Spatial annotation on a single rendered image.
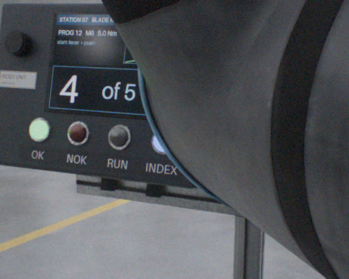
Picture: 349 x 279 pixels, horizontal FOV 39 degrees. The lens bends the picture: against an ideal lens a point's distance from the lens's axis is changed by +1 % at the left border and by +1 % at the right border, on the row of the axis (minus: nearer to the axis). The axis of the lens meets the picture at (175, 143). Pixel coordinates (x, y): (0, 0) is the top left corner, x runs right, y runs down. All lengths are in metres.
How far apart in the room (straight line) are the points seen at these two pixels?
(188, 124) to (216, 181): 0.02
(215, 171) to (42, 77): 0.43
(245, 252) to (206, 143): 0.43
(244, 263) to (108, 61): 0.27
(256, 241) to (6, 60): 0.35
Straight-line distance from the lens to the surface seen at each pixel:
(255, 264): 0.57
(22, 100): 0.59
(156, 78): 0.16
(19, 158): 0.58
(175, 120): 0.17
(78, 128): 0.53
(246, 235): 0.57
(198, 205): 0.56
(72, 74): 0.55
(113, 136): 0.51
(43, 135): 0.56
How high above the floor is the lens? 1.22
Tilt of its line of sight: 12 degrees down
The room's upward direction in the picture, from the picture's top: 1 degrees clockwise
